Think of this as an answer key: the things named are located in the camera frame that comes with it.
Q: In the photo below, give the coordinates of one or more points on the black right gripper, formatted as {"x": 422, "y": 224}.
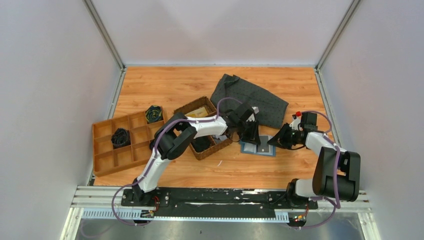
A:
{"x": 280, "y": 138}

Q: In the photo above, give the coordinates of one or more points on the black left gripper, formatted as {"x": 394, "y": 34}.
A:
{"x": 253, "y": 136}

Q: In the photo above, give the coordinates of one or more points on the teal leather card holder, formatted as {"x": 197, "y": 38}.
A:
{"x": 263, "y": 149}

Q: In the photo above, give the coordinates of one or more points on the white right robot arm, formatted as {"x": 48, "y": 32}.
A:
{"x": 337, "y": 171}

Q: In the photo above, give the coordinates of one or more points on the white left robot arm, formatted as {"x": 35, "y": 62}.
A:
{"x": 172, "y": 139}

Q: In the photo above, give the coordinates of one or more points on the dark grey dotted cloth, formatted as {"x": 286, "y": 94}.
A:
{"x": 271, "y": 108}

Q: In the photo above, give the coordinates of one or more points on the woven wicker basket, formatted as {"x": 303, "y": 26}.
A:
{"x": 218, "y": 142}

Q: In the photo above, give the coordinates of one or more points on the black rolled tie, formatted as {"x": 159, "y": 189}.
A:
{"x": 121, "y": 138}

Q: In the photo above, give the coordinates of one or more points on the wooden compartment tray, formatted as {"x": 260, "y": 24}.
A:
{"x": 107, "y": 160}

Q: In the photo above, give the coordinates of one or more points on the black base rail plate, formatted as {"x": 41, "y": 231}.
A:
{"x": 215, "y": 202}

